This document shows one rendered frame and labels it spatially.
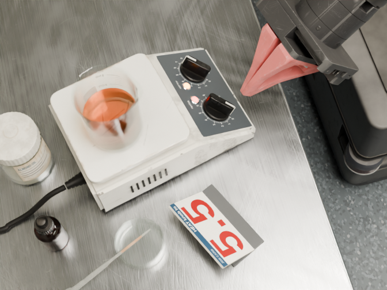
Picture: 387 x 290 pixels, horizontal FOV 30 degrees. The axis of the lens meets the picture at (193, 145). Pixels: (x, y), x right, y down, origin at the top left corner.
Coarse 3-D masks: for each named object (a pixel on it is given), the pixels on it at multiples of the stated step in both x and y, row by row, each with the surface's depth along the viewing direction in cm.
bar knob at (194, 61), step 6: (186, 60) 81; (192, 60) 81; (198, 60) 82; (180, 66) 82; (186, 66) 82; (192, 66) 81; (198, 66) 81; (204, 66) 81; (186, 72) 82; (192, 72) 82; (198, 72) 82; (204, 72) 82; (186, 78) 82; (192, 78) 81; (198, 78) 82; (204, 78) 82
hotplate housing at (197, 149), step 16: (160, 64) 81; (224, 80) 85; (176, 96) 79; (192, 128) 78; (192, 144) 77; (208, 144) 78; (224, 144) 80; (160, 160) 76; (176, 160) 77; (192, 160) 80; (80, 176) 79; (128, 176) 76; (144, 176) 77; (160, 176) 79; (176, 176) 82; (96, 192) 75; (112, 192) 76; (128, 192) 78; (144, 192) 82; (112, 208) 81
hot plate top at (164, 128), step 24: (144, 72) 78; (144, 96) 77; (168, 96) 77; (72, 120) 76; (144, 120) 76; (168, 120) 76; (72, 144) 75; (144, 144) 75; (168, 144) 75; (96, 168) 74; (120, 168) 74
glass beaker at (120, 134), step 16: (80, 80) 70; (96, 80) 72; (112, 80) 72; (128, 80) 70; (80, 96) 71; (80, 112) 68; (128, 112) 68; (96, 128) 69; (112, 128) 69; (128, 128) 71; (96, 144) 74; (112, 144) 73; (128, 144) 74
